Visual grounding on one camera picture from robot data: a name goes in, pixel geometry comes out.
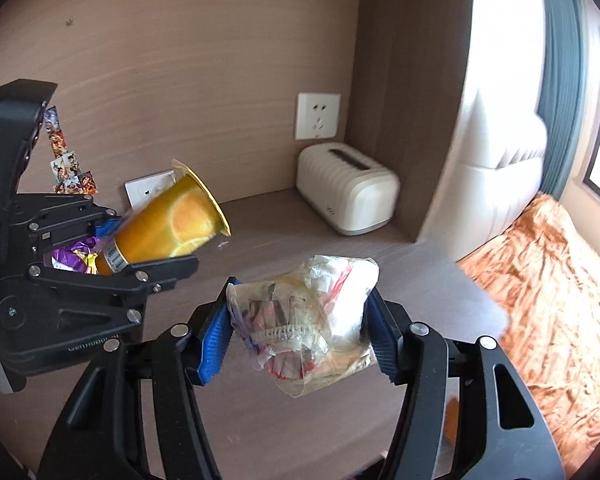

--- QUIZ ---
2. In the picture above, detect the cream padded headboard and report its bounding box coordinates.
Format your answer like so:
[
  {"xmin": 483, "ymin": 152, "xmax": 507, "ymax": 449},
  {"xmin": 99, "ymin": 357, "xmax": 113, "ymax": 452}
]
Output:
[{"xmin": 452, "ymin": 95, "xmax": 548, "ymax": 263}]

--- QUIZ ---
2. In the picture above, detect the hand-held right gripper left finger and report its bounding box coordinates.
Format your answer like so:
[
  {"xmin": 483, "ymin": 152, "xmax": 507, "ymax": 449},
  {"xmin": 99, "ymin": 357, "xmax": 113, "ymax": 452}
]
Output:
[{"xmin": 37, "ymin": 276, "xmax": 241, "ymax": 480}]

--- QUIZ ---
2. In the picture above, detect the brown cabinet side panel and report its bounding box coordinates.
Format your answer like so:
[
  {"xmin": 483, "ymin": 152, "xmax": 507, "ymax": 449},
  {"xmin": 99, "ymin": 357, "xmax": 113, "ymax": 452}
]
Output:
[{"xmin": 342, "ymin": 0, "xmax": 476, "ymax": 243}]

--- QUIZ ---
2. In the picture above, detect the teal curtain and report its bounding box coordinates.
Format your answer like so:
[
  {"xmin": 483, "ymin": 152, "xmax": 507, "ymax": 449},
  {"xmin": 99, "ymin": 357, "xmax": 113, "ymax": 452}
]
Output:
[{"xmin": 536, "ymin": 0, "xmax": 588, "ymax": 201}]

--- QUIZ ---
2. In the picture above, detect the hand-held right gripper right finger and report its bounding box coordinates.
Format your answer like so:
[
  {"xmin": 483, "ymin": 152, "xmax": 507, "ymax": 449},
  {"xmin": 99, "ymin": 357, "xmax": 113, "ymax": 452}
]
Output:
[{"xmin": 362, "ymin": 287, "xmax": 566, "ymax": 480}]

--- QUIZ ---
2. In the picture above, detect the white wall socket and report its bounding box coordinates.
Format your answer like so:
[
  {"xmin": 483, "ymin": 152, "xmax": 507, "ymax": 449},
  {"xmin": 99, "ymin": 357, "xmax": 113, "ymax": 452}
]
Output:
[
  {"xmin": 125, "ymin": 170, "xmax": 177, "ymax": 208},
  {"xmin": 295, "ymin": 92, "xmax": 342, "ymax": 141}
]

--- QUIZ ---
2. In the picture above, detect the cream ribbed box with slot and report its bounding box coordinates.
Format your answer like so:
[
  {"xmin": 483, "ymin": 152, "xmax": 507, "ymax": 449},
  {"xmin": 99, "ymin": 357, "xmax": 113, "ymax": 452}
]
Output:
[{"xmin": 296, "ymin": 142, "xmax": 401, "ymax": 237}]

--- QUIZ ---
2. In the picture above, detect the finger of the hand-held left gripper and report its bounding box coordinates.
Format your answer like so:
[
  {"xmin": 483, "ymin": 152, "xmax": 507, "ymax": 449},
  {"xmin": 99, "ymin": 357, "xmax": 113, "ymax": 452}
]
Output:
[
  {"xmin": 10, "ymin": 192, "xmax": 126, "ymax": 262},
  {"xmin": 25, "ymin": 254, "xmax": 200, "ymax": 325}
]

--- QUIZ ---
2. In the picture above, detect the orange blanket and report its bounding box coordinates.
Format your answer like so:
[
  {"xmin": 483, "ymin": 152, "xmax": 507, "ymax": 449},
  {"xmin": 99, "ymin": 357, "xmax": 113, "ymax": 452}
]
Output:
[{"xmin": 442, "ymin": 192, "xmax": 600, "ymax": 478}]

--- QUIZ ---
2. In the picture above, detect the white pink plastic wrapper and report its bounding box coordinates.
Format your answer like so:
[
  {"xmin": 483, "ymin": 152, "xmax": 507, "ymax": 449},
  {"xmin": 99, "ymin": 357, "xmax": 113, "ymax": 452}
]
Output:
[{"xmin": 226, "ymin": 255, "xmax": 381, "ymax": 399}]

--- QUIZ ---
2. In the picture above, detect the purple snack wrapper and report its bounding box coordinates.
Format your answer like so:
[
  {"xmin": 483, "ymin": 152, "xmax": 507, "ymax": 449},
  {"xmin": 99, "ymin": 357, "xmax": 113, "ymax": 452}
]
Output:
[{"xmin": 50, "ymin": 237, "xmax": 103, "ymax": 276}]

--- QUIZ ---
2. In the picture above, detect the yellow plastic cup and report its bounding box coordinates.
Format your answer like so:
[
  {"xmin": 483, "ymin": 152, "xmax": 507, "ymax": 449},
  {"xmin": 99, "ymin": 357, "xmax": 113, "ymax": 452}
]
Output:
[{"xmin": 96, "ymin": 158, "xmax": 232, "ymax": 277}]

